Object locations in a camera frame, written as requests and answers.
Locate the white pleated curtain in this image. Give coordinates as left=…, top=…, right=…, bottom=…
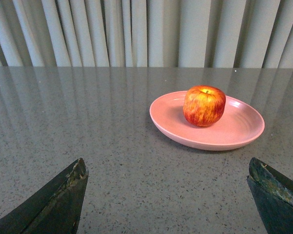
left=0, top=0, right=293, bottom=68

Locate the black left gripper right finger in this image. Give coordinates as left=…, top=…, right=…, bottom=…
left=247, top=157, right=293, bottom=234

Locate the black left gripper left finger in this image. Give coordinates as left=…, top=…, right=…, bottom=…
left=0, top=158, right=89, bottom=234

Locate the pink plate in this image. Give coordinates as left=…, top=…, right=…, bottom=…
left=149, top=91, right=265, bottom=151

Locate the red yellow apple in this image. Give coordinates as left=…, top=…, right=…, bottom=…
left=183, top=85, right=226, bottom=127

